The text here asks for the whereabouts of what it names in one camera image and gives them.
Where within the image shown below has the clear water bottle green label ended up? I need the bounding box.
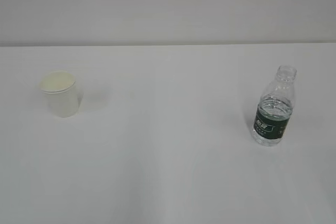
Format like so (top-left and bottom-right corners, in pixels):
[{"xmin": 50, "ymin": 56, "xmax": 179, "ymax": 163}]
[{"xmin": 253, "ymin": 65, "xmax": 297, "ymax": 146}]

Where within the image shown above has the white paper cup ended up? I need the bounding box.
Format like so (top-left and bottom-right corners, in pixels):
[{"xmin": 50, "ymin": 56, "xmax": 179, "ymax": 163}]
[{"xmin": 39, "ymin": 71, "xmax": 79, "ymax": 118}]

